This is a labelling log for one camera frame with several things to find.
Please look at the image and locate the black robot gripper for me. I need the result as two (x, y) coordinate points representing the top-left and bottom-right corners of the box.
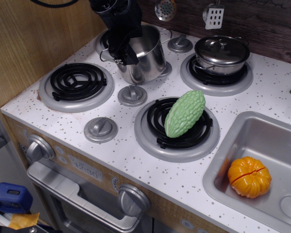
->
(90, 0), (143, 65)

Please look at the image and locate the tall steel pot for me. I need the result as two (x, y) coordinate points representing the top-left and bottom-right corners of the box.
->
(99, 23), (166, 84)

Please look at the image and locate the grey stove knob middle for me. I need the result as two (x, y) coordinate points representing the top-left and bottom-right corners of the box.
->
(117, 85), (147, 107)

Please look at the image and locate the grey stove knob behind pot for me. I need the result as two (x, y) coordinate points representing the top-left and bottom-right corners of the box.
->
(158, 62), (172, 78)

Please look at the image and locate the grey stove knob back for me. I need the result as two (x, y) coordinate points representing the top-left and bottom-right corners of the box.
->
(167, 34), (193, 53)

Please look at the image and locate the grey stove knob front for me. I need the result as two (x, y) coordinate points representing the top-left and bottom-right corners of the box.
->
(83, 117), (118, 143)

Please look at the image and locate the lidded steel pot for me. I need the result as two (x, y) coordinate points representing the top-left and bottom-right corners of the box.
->
(192, 35), (250, 76)

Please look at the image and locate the back left burner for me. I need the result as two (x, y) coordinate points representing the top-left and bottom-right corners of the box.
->
(95, 30), (109, 55)

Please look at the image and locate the front left black burner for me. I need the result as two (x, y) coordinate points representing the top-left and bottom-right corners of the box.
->
(39, 63), (114, 113)

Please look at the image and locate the black burner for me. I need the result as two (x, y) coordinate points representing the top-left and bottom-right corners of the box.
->
(179, 52), (254, 97)
(134, 98), (220, 163)
(39, 63), (114, 113)

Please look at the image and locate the round perforated skimmer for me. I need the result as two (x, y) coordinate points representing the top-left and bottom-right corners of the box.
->
(155, 0), (177, 22)

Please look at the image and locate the front right black burner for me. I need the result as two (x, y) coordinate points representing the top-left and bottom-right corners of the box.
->
(134, 98), (220, 163)

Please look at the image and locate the back right black burner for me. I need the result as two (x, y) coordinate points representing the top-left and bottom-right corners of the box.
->
(179, 52), (254, 97)

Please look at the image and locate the green bitter melon toy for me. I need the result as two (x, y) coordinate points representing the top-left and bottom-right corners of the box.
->
(164, 90), (206, 138)

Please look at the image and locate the slotted steel spatula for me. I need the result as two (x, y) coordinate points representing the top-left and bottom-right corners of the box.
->
(202, 0), (225, 30)

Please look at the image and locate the left oven dial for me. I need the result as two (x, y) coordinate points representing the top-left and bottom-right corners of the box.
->
(26, 134), (55, 162)

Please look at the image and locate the oven dial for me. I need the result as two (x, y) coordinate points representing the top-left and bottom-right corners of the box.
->
(117, 183), (151, 217)
(26, 134), (55, 162)

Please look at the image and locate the right oven dial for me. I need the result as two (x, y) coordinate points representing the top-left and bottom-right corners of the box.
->
(117, 183), (151, 217)

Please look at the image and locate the orange pumpkin toy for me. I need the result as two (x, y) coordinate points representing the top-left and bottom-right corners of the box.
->
(227, 156), (272, 199)

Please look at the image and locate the silver sink basin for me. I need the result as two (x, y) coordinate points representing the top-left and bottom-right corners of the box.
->
(203, 112), (291, 233)

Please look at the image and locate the blue clamp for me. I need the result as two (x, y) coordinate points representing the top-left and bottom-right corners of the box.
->
(0, 183), (33, 214)

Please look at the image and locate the yellow tape piece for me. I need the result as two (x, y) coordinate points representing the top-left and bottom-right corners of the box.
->
(8, 213), (40, 230)

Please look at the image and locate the black cable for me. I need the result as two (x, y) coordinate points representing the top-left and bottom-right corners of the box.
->
(30, 0), (80, 8)

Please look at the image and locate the silver oven door handle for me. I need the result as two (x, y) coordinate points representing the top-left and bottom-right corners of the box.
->
(27, 162), (140, 233)

